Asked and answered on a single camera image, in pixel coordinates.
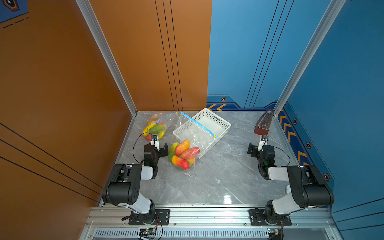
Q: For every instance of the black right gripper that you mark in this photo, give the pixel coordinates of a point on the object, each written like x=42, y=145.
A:
x=254, y=149

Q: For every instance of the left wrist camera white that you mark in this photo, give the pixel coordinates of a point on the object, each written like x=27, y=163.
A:
x=155, y=141

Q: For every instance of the aluminium corner post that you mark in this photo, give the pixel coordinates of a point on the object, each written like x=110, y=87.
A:
x=320, y=32
x=98, y=34

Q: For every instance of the aluminium corner post left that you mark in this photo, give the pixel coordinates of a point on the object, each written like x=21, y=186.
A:
x=98, y=34

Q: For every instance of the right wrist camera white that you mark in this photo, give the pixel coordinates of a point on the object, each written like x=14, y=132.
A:
x=264, y=139

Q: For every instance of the orange yellow mango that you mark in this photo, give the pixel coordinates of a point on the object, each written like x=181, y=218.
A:
x=182, y=147

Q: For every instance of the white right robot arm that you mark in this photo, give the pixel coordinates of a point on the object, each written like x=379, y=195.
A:
x=308, y=187

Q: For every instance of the clear zip-top bag blue zipper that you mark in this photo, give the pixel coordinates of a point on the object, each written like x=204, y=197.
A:
x=161, y=124

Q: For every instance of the red apple-like mango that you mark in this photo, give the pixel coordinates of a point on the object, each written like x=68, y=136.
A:
x=190, y=153

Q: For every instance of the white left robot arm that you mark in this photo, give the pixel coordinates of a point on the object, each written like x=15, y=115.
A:
x=122, y=189

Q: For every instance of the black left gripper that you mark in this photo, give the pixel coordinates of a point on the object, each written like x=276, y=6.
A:
x=163, y=152

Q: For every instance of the white perforated plastic basket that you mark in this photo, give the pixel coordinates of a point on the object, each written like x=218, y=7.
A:
x=203, y=130

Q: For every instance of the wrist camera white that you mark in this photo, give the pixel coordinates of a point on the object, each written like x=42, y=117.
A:
x=155, y=141
x=264, y=139

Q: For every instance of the aluminium corner post right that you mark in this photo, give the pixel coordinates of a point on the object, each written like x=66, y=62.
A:
x=320, y=32

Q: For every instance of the red wedge metronome box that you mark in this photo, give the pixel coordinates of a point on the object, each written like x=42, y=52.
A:
x=263, y=124

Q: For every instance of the aluminium front rail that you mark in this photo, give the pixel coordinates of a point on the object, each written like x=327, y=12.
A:
x=193, y=222

